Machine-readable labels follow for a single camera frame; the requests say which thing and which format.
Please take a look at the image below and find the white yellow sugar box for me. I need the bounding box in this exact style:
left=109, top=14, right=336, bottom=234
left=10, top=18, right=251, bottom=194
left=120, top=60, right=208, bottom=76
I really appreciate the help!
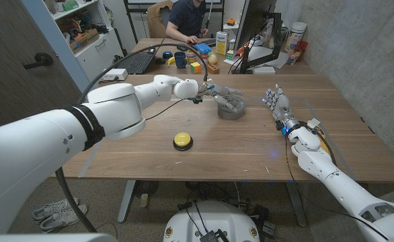
left=215, top=31, right=229, bottom=56

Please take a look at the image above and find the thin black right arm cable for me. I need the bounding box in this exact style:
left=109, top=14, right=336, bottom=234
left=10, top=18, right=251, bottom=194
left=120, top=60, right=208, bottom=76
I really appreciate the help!
left=284, top=133, right=390, bottom=241

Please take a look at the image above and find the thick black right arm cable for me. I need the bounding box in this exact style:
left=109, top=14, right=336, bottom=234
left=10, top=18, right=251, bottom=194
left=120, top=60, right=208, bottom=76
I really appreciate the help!
left=301, top=120, right=338, bottom=167

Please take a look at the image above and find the colourful stacking ring toy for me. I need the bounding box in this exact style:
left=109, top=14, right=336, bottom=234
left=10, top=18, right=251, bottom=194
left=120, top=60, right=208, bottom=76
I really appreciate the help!
left=186, top=49, right=198, bottom=65

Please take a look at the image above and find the white shelf cabinet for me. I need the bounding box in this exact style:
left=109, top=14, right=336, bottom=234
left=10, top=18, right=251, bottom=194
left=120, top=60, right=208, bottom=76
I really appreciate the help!
left=44, top=0, right=124, bottom=83

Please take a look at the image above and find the black door handle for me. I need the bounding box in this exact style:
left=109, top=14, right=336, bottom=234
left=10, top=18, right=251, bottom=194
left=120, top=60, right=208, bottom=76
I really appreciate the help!
left=22, top=52, right=54, bottom=71

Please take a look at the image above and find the black computer monitor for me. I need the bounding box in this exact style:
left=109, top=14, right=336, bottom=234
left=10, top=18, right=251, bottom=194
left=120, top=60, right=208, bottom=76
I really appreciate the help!
left=233, top=0, right=278, bottom=53

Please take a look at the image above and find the white labelled canister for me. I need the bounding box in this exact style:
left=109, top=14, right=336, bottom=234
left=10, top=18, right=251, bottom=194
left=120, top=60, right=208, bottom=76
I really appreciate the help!
left=284, top=22, right=308, bottom=53

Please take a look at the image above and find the cardboard box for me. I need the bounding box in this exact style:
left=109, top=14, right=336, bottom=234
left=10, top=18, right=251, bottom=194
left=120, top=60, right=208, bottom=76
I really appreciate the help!
left=69, top=28, right=101, bottom=54

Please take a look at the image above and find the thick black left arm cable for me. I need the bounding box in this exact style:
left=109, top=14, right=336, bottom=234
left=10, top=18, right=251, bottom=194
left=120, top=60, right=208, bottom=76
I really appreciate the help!
left=54, top=42, right=209, bottom=233

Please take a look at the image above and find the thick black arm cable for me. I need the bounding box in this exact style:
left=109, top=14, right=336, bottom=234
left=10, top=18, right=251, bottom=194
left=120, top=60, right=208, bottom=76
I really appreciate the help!
left=54, top=42, right=209, bottom=233
left=301, top=120, right=338, bottom=167

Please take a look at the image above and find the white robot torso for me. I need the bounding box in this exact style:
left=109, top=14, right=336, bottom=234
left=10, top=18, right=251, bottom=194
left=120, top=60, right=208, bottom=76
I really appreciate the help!
left=163, top=200, right=261, bottom=242

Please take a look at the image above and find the yellow push button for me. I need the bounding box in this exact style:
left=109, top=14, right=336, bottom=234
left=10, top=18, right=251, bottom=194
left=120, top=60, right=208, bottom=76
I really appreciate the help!
left=172, top=132, right=194, bottom=152

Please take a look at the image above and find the black keyboard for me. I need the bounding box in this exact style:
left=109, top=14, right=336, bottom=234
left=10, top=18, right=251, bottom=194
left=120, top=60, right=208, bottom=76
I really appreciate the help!
left=192, top=38, right=217, bottom=51

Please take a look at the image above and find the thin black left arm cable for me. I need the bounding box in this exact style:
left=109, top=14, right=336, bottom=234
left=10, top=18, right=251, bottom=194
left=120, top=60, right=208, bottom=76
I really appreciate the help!
left=145, top=98, right=189, bottom=122

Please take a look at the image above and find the white flat box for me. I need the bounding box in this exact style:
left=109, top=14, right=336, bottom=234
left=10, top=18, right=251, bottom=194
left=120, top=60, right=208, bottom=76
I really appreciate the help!
left=252, top=66, right=276, bottom=75

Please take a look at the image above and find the red cup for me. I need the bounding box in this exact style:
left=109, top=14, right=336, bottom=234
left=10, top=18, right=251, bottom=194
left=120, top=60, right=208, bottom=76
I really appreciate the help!
left=295, top=40, right=309, bottom=62

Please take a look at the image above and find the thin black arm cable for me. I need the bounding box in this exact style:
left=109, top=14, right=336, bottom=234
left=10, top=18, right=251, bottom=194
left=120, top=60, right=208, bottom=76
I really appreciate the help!
left=284, top=133, right=390, bottom=241
left=145, top=98, right=189, bottom=122

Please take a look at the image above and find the grey table leg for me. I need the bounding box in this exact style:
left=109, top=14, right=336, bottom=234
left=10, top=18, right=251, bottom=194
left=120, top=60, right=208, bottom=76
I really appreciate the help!
left=286, top=181, right=309, bottom=228
left=117, top=180, right=137, bottom=224

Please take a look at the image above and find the thin metal rod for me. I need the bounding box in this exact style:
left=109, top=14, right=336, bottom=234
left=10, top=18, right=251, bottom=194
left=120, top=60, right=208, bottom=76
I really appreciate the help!
left=206, top=0, right=217, bottom=30

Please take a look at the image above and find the white power strip box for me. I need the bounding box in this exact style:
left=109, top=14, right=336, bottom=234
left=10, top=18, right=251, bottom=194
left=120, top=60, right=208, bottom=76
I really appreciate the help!
left=102, top=68, right=129, bottom=81

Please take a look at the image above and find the brown office chair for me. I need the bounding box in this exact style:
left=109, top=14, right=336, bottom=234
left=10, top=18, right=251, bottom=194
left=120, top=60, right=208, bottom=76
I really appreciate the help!
left=147, top=0, right=173, bottom=39

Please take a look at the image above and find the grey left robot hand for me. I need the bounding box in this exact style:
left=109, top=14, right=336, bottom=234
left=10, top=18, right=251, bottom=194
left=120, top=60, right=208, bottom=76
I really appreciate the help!
left=198, top=83, right=243, bottom=112

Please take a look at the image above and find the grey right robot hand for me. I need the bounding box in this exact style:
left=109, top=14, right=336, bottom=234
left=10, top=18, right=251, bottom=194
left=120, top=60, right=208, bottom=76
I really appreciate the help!
left=263, top=83, right=301, bottom=136

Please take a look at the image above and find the blue plastic toy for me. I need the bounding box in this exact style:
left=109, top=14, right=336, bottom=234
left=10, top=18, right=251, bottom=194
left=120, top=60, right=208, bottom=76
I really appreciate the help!
left=195, top=42, right=212, bottom=54

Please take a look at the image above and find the dark wooden door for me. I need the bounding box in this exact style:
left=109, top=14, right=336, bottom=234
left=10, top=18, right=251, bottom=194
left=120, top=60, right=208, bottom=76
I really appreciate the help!
left=0, top=0, right=87, bottom=132

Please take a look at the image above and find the person in dark shirt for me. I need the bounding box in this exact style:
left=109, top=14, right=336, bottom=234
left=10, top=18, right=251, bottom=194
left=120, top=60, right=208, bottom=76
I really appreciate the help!
left=165, top=0, right=210, bottom=45

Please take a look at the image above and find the grey sneaker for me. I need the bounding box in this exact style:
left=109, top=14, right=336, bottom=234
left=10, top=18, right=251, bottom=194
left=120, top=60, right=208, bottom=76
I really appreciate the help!
left=39, top=204, right=89, bottom=234
left=32, top=198, right=81, bottom=221

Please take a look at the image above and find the dark blue mug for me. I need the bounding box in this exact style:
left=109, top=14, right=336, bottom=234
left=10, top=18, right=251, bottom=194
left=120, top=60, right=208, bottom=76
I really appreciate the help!
left=173, top=51, right=188, bottom=70

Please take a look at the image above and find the grey duct tape roll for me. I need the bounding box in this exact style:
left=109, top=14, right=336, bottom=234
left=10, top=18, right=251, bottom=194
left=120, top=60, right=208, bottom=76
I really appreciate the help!
left=216, top=95, right=246, bottom=122

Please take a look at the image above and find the orange plastic toy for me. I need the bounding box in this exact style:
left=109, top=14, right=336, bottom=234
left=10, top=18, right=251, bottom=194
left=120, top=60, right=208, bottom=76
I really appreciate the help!
left=236, top=42, right=250, bottom=56

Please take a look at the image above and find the black laptop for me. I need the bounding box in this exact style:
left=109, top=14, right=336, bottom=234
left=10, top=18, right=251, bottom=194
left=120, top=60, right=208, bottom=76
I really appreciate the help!
left=117, top=50, right=157, bottom=75

